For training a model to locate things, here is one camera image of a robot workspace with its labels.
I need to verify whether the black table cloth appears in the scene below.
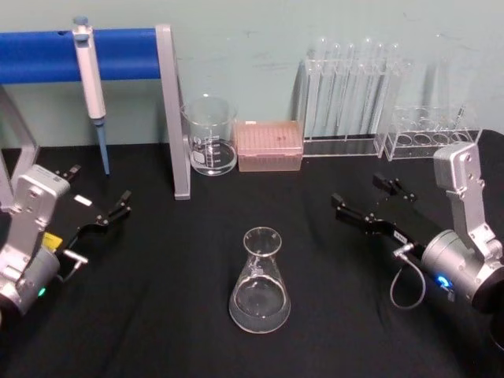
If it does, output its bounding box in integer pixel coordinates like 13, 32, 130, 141
0, 128, 504, 378

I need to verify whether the right gripper thin cable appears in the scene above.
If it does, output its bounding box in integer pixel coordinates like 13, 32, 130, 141
389, 243, 428, 309

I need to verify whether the clear glass beaker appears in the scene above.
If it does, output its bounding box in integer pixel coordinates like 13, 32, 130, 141
180, 94, 239, 177

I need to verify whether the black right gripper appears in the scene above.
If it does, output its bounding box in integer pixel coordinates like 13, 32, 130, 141
331, 172, 437, 250

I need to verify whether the clear glass test tube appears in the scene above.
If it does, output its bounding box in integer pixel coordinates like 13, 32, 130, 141
316, 34, 331, 137
343, 41, 357, 137
361, 35, 375, 137
386, 41, 399, 137
373, 41, 387, 137
329, 41, 343, 137

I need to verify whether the pink pipette tip box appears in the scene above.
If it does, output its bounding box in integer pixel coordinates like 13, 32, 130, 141
234, 120, 304, 173

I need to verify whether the white pipette with blue tip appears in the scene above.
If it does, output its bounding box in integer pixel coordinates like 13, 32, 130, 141
72, 15, 112, 176

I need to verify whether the blue and grey pipette stand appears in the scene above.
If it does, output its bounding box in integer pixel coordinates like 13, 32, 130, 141
0, 24, 192, 213

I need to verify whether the low clear acrylic rack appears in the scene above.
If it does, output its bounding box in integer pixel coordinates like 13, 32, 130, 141
384, 105, 484, 162

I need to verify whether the tall clear acrylic tube rack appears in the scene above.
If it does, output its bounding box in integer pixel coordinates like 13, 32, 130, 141
301, 57, 395, 159

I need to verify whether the clear glass conical flask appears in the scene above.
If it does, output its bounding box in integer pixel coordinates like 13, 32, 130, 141
228, 226, 293, 335

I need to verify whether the wide clear glass tube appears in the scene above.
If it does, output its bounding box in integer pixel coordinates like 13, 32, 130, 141
427, 33, 454, 127

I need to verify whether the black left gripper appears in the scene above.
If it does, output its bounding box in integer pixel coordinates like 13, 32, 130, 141
46, 164, 133, 254

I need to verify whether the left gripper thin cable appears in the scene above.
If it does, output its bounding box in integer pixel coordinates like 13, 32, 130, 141
54, 249, 91, 283

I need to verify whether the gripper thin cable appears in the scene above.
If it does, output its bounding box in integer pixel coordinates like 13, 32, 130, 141
54, 249, 91, 283
389, 243, 428, 309

